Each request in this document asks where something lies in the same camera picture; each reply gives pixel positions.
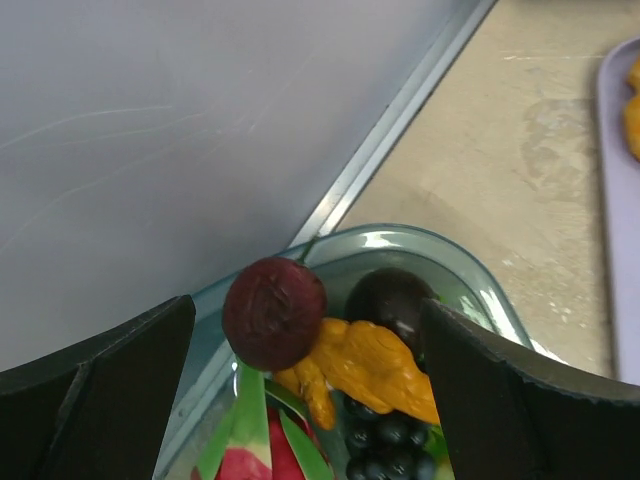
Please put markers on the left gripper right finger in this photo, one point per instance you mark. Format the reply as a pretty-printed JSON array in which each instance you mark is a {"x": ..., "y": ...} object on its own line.
[{"x": 508, "y": 412}]

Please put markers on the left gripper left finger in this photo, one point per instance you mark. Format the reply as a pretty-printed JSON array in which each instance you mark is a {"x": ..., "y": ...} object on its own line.
[{"x": 97, "y": 409}]

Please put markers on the yellow ginger root toy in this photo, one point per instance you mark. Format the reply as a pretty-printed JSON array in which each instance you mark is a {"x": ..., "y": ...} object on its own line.
[{"x": 367, "y": 362}]

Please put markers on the dark red plum toy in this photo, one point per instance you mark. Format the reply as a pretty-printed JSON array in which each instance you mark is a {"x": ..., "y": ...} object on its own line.
[{"x": 391, "y": 297}]

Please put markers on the dark red apple toy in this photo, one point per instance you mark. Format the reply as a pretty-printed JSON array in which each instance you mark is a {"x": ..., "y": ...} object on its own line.
[{"x": 273, "y": 312}]

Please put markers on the dark blueberry bunch toy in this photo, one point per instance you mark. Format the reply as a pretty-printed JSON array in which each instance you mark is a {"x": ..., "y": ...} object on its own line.
[{"x": 386, "y": 446}]

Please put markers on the teal fruit tray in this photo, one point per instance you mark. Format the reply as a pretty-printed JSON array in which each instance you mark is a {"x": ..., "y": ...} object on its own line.
[{"x": 206, "y": 388}]

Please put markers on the pink dragon fruit toy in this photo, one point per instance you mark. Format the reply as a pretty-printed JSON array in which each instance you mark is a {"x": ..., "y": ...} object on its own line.
[{"x": 265, "y": 435}]

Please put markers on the lavender cutting board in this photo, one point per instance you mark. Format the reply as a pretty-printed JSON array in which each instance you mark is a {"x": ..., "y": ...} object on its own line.
[{"x": 620, "y": 176}]

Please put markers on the orange bundt cake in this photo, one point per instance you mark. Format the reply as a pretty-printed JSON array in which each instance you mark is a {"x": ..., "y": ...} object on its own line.
[{"x": 631, "y": 113}]

